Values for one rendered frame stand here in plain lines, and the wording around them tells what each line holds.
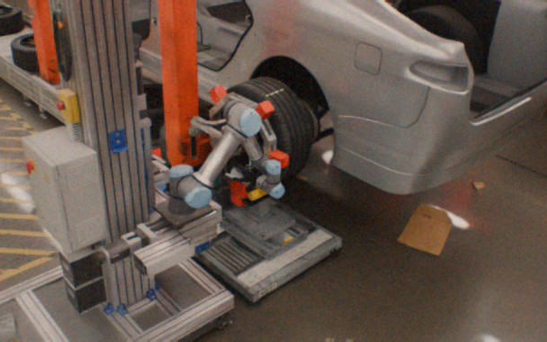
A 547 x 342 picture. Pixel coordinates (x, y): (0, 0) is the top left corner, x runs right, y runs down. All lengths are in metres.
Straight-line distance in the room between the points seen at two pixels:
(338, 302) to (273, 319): 0.43
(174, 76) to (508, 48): 2.48
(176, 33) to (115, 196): 1.09
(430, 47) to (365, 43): 0.36
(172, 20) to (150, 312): 1.64
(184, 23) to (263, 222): 1.38
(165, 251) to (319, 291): 1.25
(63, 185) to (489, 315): 2.57
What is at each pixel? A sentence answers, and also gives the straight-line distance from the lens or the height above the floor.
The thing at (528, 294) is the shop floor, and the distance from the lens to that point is 4.04.
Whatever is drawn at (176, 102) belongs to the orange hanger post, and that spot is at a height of 1.01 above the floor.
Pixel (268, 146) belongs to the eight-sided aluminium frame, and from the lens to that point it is 3.24.
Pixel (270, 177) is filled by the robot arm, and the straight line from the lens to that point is 2.92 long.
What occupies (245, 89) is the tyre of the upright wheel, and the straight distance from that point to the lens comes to 3.38.
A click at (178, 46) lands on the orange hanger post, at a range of 3.44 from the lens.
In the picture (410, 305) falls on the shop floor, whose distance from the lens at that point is 3.68.
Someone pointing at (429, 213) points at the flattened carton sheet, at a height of 0.02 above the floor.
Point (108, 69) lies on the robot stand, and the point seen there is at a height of 1.57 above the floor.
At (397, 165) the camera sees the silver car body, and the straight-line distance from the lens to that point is 3.15.
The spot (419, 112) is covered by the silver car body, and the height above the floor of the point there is 1.28.
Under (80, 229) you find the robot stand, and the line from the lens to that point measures 2.75.
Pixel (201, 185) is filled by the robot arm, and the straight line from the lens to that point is 2.65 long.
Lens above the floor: 2.46
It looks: 30 degrees down
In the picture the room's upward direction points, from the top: 3 degrees clockwise
